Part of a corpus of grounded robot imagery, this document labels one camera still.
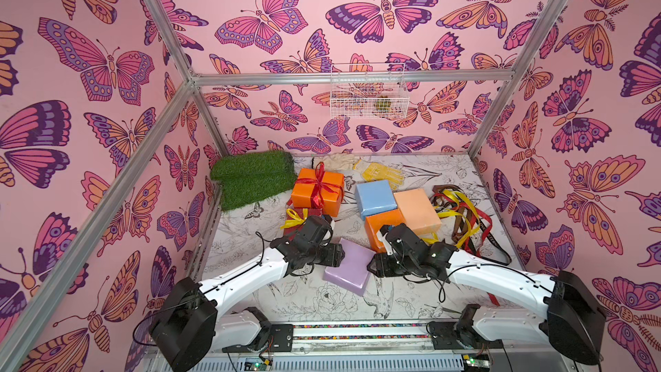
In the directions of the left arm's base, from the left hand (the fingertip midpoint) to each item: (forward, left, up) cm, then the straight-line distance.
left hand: (340, 252), depth 82 cm
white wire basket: (+51, -11, +27) cm, 58 cm away
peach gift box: (+17, -29, -2) cm, 34 cm away
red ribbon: (+21, +8, +3) cm, 23 cm away
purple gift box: (-7, -4, 0) cm, 8 cm away
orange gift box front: (+12, -12, -1) cm, 17 cm away
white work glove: (+47, +1, -7) cm, 47 cm away
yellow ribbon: (+25, -49, -7) cm, 56 cm away
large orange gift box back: (+22, +14, +2) cm, 26 cm away
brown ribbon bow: (+19, -49, -8) cm, 53 cm away
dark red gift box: (+15, +10, 0) cm, 18 cm away
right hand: (-4, -10, 0) cm, 11 cm away
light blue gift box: (+23, -14, -2) cm, 27 cm away
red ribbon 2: (+7, -49, -8) cm, 50 cm away
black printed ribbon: (+6, -56, -8) cm, 57 cm away
